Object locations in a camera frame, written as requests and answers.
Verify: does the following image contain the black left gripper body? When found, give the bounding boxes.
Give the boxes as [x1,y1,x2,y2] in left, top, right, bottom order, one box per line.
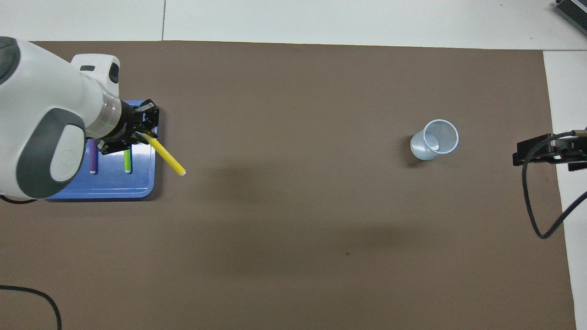
[96,102,140,155]

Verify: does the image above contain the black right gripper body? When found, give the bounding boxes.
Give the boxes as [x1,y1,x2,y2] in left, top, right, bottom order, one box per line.
[566,134,587,173]

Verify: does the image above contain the yellow pen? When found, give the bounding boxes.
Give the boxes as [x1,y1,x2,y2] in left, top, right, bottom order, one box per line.
[141,133,187,177]

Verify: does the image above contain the blue plastic tray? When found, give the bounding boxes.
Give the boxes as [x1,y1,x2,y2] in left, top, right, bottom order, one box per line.
[46,100,159,201]

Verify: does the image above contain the translucent plastic cup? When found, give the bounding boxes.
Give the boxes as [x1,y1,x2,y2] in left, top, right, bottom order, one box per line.
[410,119,459,161]

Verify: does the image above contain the brown table mat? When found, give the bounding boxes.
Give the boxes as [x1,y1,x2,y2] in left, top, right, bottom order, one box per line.
[0,40,576,330]

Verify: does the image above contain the grey ribbed device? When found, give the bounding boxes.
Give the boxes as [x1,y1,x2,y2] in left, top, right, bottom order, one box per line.
[553,0,587,28]

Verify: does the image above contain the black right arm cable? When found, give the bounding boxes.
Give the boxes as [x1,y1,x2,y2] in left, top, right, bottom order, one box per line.
[521,130,587,240]

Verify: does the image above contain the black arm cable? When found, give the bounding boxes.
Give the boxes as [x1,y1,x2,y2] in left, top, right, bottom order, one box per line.
[521,130,587,240]
[0,284,63,330]

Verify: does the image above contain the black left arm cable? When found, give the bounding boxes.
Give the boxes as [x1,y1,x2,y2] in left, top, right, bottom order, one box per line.
[0,284,63,330]

